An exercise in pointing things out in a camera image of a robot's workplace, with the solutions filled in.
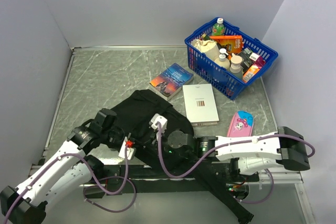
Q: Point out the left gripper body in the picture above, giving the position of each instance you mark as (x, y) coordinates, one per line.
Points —
(112, 137)

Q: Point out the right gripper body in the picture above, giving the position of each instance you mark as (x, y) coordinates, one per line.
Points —
(167, 147)

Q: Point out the black backpack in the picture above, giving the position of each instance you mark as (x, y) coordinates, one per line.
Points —
(134, 114)

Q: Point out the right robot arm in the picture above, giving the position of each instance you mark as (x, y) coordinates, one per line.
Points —
(253, 153)

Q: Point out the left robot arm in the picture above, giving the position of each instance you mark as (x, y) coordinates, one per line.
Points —
(71, 166)

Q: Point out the white notebook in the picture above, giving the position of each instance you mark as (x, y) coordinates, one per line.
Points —
(200, 105)

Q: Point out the pink pencil case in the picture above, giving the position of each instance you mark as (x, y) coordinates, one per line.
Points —
(241, 125)

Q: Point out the Jane Eyre paperback book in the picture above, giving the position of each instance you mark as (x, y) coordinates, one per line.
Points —
(170, 81)

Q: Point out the blue plastic basket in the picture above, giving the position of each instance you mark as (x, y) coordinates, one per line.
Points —
(218, 77)

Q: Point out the beige lidded bottle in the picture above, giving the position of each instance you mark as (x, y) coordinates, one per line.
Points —
(235, 66)

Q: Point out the cream pump bottle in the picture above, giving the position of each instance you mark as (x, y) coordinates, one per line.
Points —
(222, 59)

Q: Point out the beige cloth pouch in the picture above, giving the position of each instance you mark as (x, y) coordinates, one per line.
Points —
(208, 47)

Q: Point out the orange small carton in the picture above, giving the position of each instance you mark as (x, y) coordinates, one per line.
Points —
(254, 69)

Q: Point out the black box with barcode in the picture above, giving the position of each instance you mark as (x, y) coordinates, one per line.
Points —
(248, 59)

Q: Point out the magenta small box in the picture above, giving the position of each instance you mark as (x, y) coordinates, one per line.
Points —
(260, 62)

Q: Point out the orange snack box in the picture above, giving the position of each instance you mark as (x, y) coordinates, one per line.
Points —
(232, 43)

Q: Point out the green drink bottle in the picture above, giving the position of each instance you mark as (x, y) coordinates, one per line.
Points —
(218, 28)

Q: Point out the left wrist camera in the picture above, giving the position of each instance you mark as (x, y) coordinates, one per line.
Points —
(127, 150)

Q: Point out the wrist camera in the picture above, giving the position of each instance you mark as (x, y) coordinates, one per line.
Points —
(127, 150)
(158, 120)

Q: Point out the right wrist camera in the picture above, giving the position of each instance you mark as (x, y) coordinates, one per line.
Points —
(158, 120)

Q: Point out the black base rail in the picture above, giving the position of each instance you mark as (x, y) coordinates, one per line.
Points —
(148, 180)

